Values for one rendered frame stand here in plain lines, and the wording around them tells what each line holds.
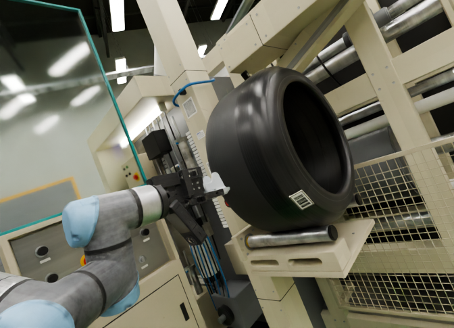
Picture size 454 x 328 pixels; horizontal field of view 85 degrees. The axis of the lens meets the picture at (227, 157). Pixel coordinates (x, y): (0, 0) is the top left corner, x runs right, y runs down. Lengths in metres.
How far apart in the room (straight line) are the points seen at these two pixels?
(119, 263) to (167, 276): 0.78
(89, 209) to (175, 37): 0.93
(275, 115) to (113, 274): 0.52
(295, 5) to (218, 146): 0.65
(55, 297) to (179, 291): 0.91
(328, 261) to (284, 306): 0.43
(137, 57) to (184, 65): 10.49
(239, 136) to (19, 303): 0.55
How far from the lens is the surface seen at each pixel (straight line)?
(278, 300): 1.19
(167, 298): 1.24
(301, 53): 1.25
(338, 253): 0.82
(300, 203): 0.71
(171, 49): 1.22
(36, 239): 1.14
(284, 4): 1.18
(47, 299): 0.39
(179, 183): 0.55
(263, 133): 0.68
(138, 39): 12.09
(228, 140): 0.74
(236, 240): 0.98
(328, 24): 1.23
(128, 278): 0.48
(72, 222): 0.45
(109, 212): 0.46
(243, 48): 1.26
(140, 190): 0.50
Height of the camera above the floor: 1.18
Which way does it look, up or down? 3 degrees up
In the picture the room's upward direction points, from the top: 22 degrees counter-clockwise
